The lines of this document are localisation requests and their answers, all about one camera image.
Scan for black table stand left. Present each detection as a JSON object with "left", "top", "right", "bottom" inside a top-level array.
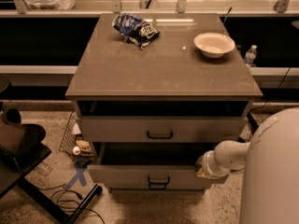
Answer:
[{"left": 0, "top": 142, "right": 104, "bottom": 224}]

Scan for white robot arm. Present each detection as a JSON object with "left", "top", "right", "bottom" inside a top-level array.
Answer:
[{"left": 195, "top": 107, "right": 299, "bottom": 224}]

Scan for blue chip bag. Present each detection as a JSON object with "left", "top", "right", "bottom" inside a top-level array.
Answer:
[{"left": 112, "top": 13, "right": 161, "bottom": 49}]

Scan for white bowl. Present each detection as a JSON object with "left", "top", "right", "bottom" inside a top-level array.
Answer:
[{"left": 193, "top": 33, "right": 235, "bottom": 59}]

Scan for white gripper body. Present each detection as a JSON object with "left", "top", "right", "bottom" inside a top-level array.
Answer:
[{"left": 199, "top": 151, "right": 231, "bottom": 179}]

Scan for brown chair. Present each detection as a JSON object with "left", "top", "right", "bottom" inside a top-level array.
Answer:
[{"left": 0, "top": 108, "right": 46, "bottom": 170}]

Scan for grey drawer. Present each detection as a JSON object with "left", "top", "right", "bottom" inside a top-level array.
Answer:
[
  {"left": 88, "top": 143, "right": 226, "bottom": 192},
  {"left": 78, "top": 116, "right": 247, "bottom": 143}
]

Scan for clear water bottle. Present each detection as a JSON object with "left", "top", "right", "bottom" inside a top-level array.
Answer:
[{"left": 244, "top": 45, "right": 257, "bottom": 67}]

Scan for black stand leg right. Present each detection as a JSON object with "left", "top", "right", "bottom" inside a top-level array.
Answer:
[{"left": 247, "top": 113, "right": 259, "bottom": 132}]

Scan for black cable on floor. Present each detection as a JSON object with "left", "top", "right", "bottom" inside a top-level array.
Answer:
[{"left": 34, "top": 182, "right": 106, "bottom": 224}]

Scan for wire basket with items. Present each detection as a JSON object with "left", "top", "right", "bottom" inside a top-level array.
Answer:
[{"left": 59, "top": 112, "right": 93, "bottom": 163}]

